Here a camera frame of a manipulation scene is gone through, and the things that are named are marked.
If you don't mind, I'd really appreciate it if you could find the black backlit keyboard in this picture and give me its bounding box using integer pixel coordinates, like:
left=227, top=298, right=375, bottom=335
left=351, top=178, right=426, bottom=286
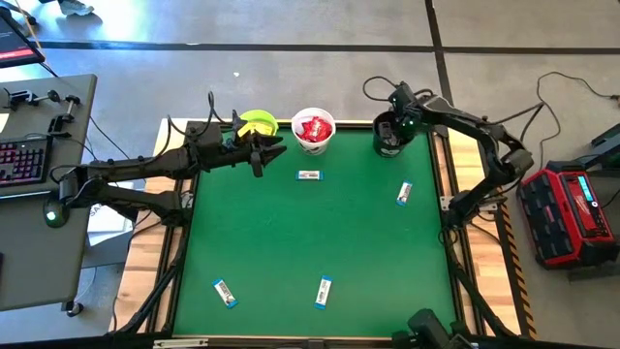
left=0, top=135, right=53, bottom=188

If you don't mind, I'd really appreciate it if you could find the white printed box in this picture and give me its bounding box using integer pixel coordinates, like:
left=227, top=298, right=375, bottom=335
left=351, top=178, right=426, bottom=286
left=88, top=206, right=135, bottom=234

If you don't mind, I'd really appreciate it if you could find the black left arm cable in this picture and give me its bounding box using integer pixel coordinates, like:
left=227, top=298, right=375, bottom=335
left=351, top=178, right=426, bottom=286
left=167, top=90, right=230, bottom=146

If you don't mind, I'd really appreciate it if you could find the yellow Sour Patch candy packet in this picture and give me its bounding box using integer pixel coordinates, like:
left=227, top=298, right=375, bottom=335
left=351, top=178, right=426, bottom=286
left=250, top=120, right=277, bottom=138

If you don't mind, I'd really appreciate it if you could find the black monitor red stripe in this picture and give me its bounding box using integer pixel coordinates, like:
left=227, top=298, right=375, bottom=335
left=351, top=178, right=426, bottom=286
left=0, top=9, right=48, bottom=69

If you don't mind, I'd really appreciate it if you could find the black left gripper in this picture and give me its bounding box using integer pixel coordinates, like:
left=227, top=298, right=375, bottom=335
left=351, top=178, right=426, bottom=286
left=220, top=123, right=289, bottom=178

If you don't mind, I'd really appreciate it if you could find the green halloween bucket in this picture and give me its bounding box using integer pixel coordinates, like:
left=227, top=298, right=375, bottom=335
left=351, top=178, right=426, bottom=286
left=232, top=109, right=280, bottom=142

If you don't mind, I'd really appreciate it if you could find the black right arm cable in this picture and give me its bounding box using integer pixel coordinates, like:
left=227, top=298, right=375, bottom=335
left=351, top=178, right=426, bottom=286
left=361, top=75, right=546, bottom=143

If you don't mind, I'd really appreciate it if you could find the black angular device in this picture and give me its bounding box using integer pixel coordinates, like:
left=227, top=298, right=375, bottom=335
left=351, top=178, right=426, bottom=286
left=390, top=308, right=481, bottom=349

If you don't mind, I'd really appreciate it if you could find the white label plate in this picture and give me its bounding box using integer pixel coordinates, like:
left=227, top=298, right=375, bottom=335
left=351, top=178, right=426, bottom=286
left=153, top=338, right=208, bottom=349

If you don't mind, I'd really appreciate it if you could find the dark blue floor stand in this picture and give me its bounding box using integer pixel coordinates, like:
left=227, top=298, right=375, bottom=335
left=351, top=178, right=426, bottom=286
left=590, top=120, right=620, bottom=169

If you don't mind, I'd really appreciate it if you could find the black computer mouse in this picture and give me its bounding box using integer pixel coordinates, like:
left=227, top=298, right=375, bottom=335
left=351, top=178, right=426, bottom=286
left=42, top=196, right=69, bottom=229

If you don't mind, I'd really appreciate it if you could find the grey desk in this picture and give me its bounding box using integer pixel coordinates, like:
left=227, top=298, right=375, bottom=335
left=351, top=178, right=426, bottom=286
left=0, top=187, right=93, bottom=312

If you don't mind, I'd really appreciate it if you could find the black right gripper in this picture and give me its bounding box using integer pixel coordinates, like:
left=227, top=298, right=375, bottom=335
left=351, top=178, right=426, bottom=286
left=377, top=80, right=428, bottom=149

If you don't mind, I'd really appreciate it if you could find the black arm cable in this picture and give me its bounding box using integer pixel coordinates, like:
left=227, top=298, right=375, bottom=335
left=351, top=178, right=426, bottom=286
left=361, top=75, right=546, bottom=143
left=167, top=90, right=230, bottom=146

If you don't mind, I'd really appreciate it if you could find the black desk clamp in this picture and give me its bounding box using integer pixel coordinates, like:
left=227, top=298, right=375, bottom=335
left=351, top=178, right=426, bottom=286
left=0, top=88, right=62, bottom=111
left=46, top=95, right=81, bottom=138

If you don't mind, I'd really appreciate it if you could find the red Skittles candy packet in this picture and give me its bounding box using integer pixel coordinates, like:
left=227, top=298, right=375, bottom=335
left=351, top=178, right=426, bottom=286
left=295, top=115, right=334, bottom=143

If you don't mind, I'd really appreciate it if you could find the white halloween bucket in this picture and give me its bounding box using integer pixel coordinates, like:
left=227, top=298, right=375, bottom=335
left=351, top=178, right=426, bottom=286
left=290, top=107, right=337, bottom=156

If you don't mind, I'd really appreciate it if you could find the black halloween bucket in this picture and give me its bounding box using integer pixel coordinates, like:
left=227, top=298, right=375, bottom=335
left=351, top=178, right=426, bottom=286
left=371, top=110, right=417, bottom=159

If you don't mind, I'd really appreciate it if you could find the yellow black hazard strip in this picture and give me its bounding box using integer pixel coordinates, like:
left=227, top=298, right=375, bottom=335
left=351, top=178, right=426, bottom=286
left=477, top=133, right=542, bottom=340

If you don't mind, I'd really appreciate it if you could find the red black power station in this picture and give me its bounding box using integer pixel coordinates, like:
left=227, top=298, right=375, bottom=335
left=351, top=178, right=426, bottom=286
left=515, top=167, right=620, bottom=270

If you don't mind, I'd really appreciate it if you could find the black floor cable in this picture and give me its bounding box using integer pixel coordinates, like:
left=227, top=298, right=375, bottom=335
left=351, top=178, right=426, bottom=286
left=535, top=71, right=620, bottom=169

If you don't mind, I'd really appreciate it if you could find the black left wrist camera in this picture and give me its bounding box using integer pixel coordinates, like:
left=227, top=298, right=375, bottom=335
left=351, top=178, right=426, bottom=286
left=186, top=120, right=225, bottom=149

